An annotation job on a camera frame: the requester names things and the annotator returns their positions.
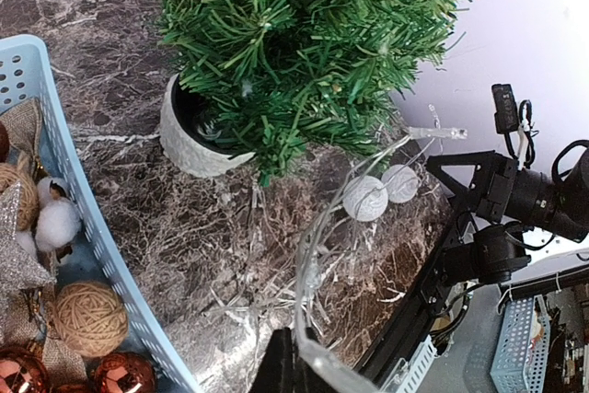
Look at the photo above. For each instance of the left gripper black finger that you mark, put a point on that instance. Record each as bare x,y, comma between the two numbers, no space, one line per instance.
277,372

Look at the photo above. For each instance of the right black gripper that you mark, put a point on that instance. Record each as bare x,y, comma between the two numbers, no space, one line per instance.
491,175

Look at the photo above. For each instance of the white woven ball light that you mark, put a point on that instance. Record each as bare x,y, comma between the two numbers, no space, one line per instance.
365,198
401,182

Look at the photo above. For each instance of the small green christmas tree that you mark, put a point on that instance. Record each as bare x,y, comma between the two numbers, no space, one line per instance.
271,77

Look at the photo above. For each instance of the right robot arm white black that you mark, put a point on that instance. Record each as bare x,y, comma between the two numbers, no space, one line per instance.
512,199

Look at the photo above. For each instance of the white textured tree pot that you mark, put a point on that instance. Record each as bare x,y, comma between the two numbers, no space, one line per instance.
188,151

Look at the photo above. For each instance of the copper shiny bauble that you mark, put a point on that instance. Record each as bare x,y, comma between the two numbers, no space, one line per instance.
22,372
125,372

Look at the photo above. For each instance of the blue perforated bin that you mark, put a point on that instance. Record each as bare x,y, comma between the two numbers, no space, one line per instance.
520,359

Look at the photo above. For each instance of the beige twine ball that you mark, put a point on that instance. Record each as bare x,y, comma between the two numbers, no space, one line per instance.
90,319

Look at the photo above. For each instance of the burlap ribbon bow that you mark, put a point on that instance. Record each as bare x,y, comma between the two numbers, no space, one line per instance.
32,322

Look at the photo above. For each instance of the white cotton boll sprig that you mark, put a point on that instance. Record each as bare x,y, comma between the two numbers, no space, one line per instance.
58,223

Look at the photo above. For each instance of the light blue plastic basket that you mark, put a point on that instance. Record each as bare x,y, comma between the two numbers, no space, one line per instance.
26,73

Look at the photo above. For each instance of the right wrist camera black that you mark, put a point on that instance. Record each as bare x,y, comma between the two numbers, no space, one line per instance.
506,115

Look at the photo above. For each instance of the white slotted cable duct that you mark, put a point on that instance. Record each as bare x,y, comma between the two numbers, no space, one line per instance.
407,376

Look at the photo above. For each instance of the black front rail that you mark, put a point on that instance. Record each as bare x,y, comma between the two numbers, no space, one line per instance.
413,318

